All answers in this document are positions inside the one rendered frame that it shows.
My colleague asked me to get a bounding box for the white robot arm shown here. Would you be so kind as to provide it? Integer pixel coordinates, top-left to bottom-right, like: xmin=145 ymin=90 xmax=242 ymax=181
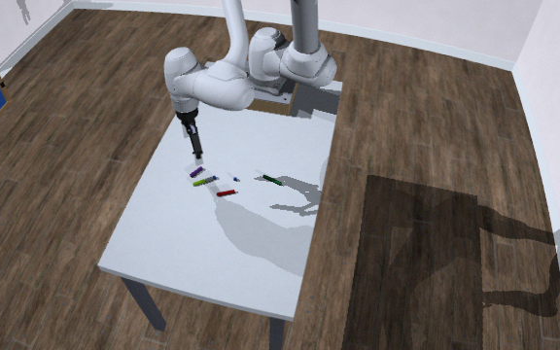
xmin=164 ymin=0 xmax=336 ymax=113

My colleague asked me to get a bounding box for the purple rod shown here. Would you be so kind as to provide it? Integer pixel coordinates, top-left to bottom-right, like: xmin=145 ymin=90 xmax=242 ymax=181
xmin=190 ymin=166 xmax=202 ymax=177

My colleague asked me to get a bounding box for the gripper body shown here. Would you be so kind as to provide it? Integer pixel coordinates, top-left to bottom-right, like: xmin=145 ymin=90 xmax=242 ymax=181
xmin=176 ymin=107 xmax=198 ymax=129

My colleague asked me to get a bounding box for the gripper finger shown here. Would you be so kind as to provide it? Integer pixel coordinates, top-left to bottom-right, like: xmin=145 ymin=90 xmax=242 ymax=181
xmin=181 ymin=121 xmax=190 ymax=138
xmin=184 ymin=120 xmax=203 ymax=166

